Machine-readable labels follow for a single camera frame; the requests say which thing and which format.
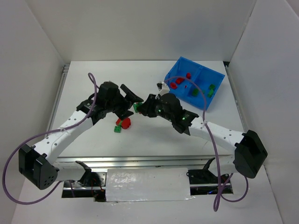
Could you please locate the green lego brick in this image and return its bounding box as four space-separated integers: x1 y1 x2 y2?
209 84 215 90
207 89 214 98

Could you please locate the green square lego studs up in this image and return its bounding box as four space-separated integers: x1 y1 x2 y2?
114 126 122 133

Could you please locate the green lego brick in bin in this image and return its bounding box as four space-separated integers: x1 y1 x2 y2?
207 89 214 98

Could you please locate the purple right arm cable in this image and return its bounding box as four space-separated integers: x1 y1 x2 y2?
163 76 249 212

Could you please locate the aluminium table edge rail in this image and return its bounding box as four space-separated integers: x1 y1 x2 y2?
53 155 239 168

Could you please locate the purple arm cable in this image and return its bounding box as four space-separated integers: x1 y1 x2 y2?
163 76 249 212
2 72 101 205

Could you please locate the red arch lego piece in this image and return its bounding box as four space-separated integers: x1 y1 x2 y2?
170 82 178 89

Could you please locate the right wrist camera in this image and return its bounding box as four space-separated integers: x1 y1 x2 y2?
155 82 170 99

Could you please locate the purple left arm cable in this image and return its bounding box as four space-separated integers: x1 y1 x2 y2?
2 72 101 205

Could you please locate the blue plastic sorting bin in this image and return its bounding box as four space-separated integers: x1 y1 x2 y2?
164 57 225 110

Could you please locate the red rounded lego piece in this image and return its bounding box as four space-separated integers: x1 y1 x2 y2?
121 118 131 129

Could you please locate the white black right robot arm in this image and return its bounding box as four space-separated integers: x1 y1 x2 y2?
137 93 268 179

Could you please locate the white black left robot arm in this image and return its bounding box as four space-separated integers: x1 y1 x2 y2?
18 82 143 190

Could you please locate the red lego piece in bin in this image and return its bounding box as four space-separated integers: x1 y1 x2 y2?
175 77 185 85

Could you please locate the white taped cover plate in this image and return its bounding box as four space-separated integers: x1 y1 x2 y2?
106 168 191 202

